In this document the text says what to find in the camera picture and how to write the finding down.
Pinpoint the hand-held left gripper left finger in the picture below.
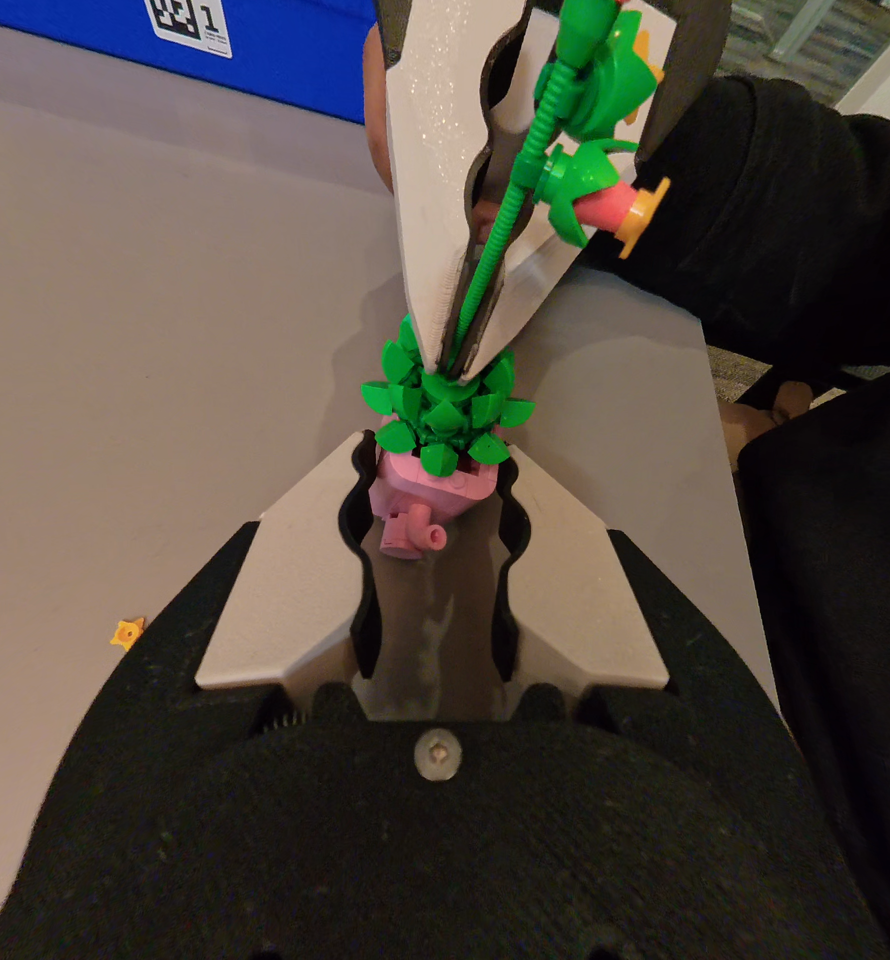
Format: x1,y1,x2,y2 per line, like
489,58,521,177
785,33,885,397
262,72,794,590
193,429,383,691

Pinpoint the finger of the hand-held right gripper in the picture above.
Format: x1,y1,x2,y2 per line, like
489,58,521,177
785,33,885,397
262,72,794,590
460,0,679,384
381,0,530,376

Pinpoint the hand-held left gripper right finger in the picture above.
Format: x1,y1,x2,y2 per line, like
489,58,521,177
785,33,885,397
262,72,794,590
490,448,671,702

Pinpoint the green toy brick plant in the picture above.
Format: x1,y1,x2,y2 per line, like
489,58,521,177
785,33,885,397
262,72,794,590
361,0,673,478

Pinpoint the pink toy brick pot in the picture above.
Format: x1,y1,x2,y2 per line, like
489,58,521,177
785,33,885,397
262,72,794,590
368,429,500,562

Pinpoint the person's right forearm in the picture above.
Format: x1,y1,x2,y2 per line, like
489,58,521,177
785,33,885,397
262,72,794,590
580,75,890,380

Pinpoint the person's right hand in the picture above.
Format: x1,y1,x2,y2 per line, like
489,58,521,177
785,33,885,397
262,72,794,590
362,26,397,192

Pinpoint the blue plastic bin white label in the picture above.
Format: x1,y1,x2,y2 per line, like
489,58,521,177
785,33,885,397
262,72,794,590
0,0,379,126

